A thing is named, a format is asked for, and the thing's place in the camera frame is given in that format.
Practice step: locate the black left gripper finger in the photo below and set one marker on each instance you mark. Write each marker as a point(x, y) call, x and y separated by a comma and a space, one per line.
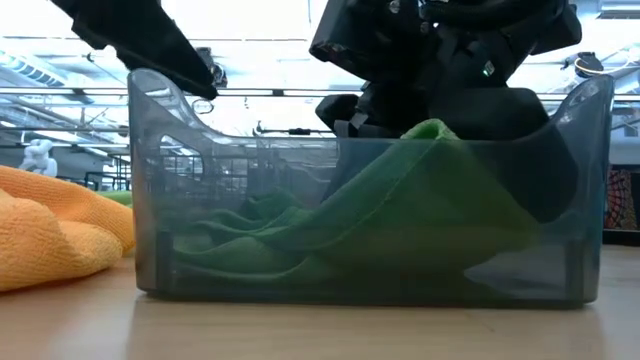
point(150, 45)

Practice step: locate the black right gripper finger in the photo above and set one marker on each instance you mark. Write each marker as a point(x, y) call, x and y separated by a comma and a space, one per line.
point(352, 160)
point(545, 175)

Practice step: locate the green microfiber towel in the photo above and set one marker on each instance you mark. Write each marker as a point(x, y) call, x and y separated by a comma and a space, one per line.
point(119, 197)
point(425, 200)
point(230, 255)

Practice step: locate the orange microfiber towel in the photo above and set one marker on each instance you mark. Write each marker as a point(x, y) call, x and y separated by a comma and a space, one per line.
point(50, 240)

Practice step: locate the colourful patterned panel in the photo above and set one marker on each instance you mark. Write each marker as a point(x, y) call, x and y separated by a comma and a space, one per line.
point(620, 200)

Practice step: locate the grey translucent plastic bin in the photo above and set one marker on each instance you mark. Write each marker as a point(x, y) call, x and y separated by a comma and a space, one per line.
point(550, 280)

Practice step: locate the long ceiling light bar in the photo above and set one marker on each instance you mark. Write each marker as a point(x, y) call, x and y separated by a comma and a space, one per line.
point(250, 92)

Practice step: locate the black metal railing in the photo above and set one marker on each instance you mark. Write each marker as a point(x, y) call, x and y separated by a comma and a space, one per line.
point(117, 175)

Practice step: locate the white humanoid figure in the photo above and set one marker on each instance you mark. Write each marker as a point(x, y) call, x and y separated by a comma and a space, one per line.
point(37, 156)

